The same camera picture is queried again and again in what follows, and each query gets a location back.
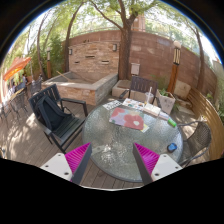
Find large tree trunk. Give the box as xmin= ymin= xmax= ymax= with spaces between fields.
xmin=119 ymin=18 xmax=131 ymax=80

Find blue black computer mouse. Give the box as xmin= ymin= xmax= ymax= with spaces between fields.
xmin=167 ymin=143 xmax=177 ymax=153

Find wooden lamp post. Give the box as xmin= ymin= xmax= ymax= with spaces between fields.
xmin=167 ymin=40 xmax=181 ymax=94

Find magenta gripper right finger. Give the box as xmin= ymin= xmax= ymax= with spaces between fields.
xmin=132 ymin=142 xmax=184 ymax=186

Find colourful illustrated book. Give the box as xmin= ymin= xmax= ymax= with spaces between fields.
xmin=123 ymin=98 xmax=145 ymax=110

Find plastic cup with straw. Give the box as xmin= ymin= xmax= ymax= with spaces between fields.
xmin=145 ymin=89 xmax=154 ymax=103

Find dark chair behind table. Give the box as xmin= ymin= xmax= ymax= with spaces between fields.
xmin=119 ymin=76 xmax=158 ymax=100

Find stack of notebooks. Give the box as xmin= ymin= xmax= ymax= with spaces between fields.
xmin=143 ymin=103 xmax=161 ymax=116

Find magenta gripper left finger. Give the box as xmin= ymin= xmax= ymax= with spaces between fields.
xmin=39 ymin=142 xmax=93 ymax=186

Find stone raised planter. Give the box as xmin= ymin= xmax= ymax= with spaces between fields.
xmin=42 ymin=72 xmax=118 ymax=105

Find black patio chair left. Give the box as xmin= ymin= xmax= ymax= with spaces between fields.
xmin=29 ymin=84 xmax=88 ymax=153

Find orange patio umbrella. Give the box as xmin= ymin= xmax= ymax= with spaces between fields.
xmin=3 ymin=57 xmax=31 ymax=81

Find green marker pen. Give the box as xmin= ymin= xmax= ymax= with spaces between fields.
xmin=168 ymin=118 xmax=176 ymax=127

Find white tote bag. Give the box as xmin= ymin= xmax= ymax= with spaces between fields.
xmin=156 ymin=90 xmax=175 ymax=114

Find black backpack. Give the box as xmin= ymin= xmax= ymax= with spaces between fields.
xmin=35 ymin=96 xmax=70 ymax=131

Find curved wooden bench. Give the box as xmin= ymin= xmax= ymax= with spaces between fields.
xmin=187 ymin=88 xmax=224 ymax=160

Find floral pink mouse pad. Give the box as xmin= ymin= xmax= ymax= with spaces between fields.
xmin=109 ymin=107 xmax=144 ymax=130

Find round glass patio table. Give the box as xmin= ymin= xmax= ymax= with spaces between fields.
xmin=82 ymin=100 xmax=183 ymax=182

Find metal chair far left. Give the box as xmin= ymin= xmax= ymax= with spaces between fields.
xmin=10 ymin=90 xmax=28 ymax=118

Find black white patterned paper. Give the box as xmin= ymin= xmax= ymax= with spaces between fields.
xmin=103 ymin=100 xmax=122 ymax=110

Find metal mesh chair right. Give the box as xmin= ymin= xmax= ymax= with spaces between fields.
xmin=179 ymin=120 xmax=211 ymax=166

